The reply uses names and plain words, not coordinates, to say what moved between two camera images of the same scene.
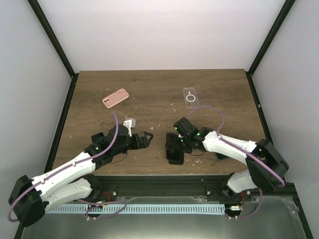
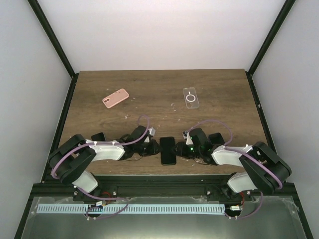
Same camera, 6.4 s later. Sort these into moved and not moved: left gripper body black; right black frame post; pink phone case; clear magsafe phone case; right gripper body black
Moved: right gripper body black; left gripper body black
Not moved: right black frame post; pink phone case; clear magsafe phone case
